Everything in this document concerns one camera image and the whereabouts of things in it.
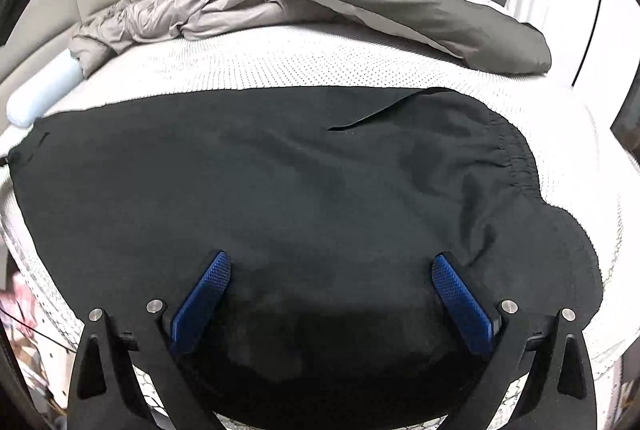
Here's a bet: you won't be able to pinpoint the pink cloth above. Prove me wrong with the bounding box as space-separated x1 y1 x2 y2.
0 271 38 336

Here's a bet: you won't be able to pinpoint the black pants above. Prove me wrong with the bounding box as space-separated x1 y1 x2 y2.
9 85 603 421

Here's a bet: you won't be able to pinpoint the dark grey duvet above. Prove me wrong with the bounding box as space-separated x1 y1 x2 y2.
180 0 552 75

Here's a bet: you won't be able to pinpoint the dark framed panel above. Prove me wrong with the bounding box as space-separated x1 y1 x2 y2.
610 70 640 146

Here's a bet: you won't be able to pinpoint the light blue bolster pillow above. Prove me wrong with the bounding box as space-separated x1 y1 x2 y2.
5 50 83 128

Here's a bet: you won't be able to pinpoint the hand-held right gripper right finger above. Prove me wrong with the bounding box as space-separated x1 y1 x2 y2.
431 252 598 430

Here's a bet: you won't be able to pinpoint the grey-beige crumpled blanket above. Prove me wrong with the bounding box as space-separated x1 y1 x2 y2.
67 0 351 78

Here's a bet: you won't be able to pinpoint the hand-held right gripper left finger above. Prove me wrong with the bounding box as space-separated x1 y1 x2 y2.
67 250 232 430

